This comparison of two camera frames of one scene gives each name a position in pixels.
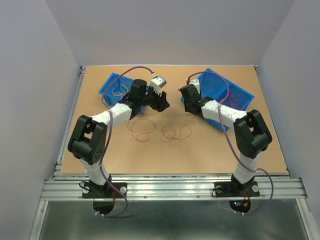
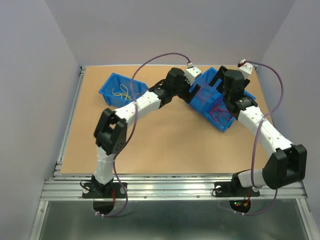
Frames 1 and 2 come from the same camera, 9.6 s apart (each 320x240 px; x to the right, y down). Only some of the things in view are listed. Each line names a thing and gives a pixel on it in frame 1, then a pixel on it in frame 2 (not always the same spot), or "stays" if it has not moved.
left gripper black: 161,104 -> 190,95
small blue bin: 117,89 stays
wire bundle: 142,127 -> 204,92
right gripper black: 186,105 -> 220,74
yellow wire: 124,88 stays
